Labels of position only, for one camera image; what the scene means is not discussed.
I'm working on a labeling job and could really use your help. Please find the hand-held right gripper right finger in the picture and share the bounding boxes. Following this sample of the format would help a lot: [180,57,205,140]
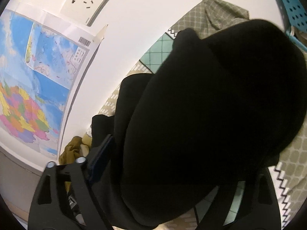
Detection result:
[198,166,281,230]

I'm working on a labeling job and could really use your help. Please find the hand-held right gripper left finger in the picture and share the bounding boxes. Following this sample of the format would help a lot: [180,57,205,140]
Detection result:
[27,134,115,230]

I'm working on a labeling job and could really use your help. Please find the black jacket with gold buttons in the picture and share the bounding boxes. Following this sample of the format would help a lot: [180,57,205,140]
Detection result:
[90,18,307,230]

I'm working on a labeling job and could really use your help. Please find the mustard yellow garment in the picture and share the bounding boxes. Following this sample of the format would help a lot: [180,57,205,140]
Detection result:
[58,136,93,197]

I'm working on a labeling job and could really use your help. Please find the beige tape strip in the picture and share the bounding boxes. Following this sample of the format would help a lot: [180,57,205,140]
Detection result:
[92,24,109,45]

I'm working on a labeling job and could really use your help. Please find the white power socket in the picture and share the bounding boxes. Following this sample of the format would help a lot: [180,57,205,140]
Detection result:
[60,0,113,25]

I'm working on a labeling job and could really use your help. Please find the blue perforated plastic basket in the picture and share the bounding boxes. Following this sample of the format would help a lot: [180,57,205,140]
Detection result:
[285,31,307,53]
[273,0,307,33]

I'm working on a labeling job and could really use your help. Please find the patterned bed sheet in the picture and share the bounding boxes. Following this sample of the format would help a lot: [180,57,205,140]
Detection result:
[85,0,307,230]

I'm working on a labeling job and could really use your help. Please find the colourful wall map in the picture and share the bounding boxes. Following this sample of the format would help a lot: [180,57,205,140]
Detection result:
[0,8,108,159]

